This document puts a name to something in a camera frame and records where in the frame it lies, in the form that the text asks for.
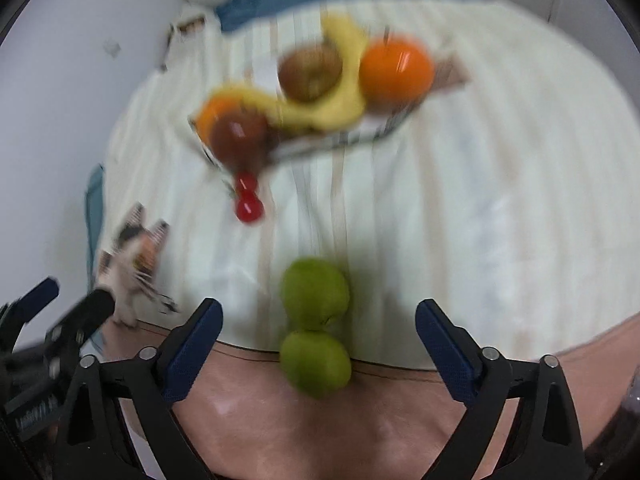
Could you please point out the dark red apple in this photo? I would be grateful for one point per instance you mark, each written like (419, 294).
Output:
(240, 140)

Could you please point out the bear print pillow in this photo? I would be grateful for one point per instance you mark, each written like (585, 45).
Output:
(185, 35)

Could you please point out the red cherry tomato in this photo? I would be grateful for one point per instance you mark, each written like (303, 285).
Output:
(249, 208)
(245, 182)

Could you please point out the oval floral plate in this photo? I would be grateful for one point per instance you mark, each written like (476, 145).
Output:
(325, 142)

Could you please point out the blue quilt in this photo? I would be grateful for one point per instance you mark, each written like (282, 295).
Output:
(280, 5)

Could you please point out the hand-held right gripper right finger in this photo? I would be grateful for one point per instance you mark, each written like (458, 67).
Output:
(445, 345)

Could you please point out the brownish red apple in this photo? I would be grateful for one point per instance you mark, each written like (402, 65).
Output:
(310, 72)

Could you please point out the brown plate tag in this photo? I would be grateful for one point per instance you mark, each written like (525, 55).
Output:
(452, 74)

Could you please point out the striped cat print blanket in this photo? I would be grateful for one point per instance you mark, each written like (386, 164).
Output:
(450, 210)

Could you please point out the orange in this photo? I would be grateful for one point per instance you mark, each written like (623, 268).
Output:
(212, 115)
(396, 71)

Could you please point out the yellow banana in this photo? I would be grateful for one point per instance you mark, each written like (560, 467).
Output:
(260, 102)
(350, 70)

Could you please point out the green apple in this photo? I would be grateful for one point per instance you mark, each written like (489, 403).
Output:
(315, 292)
(315, 365)

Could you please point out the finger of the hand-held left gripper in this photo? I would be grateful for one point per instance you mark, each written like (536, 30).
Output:
(35, 297)
(87, 315)

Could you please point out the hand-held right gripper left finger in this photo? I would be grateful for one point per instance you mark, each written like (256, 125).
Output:
(195, 345)

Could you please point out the teal cushion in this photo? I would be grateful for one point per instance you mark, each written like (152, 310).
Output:
(94, 220)

